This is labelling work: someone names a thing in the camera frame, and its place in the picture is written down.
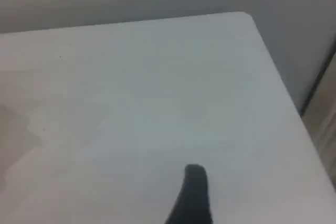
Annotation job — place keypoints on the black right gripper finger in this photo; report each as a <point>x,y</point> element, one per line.
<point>194,200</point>

